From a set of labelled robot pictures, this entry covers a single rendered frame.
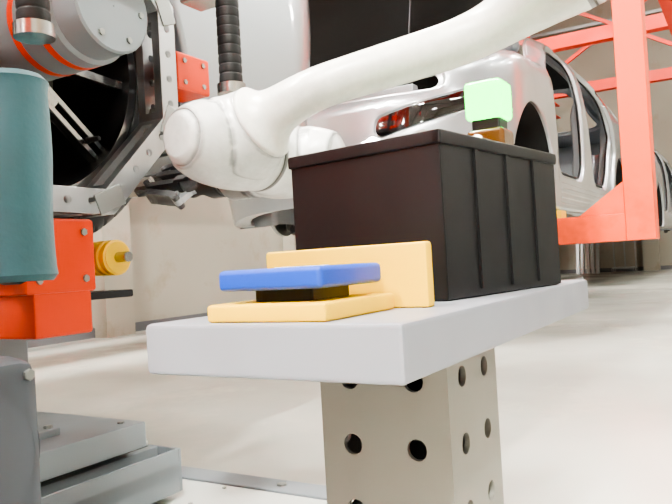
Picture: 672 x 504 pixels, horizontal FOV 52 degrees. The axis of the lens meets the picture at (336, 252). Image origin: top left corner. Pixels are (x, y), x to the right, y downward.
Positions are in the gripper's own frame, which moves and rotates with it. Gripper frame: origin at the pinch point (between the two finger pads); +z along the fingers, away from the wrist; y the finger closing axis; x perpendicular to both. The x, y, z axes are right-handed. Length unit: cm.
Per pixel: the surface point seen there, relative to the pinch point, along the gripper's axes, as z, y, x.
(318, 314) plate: -73, -53, 27
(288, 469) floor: 5, -12, -78
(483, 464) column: -74, -49, 5
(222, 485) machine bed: -5, -31, -48
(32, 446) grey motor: -32, -55, 10
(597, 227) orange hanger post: -16, 238, -242
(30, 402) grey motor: -31, -51, 12
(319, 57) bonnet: 150, 308, -130
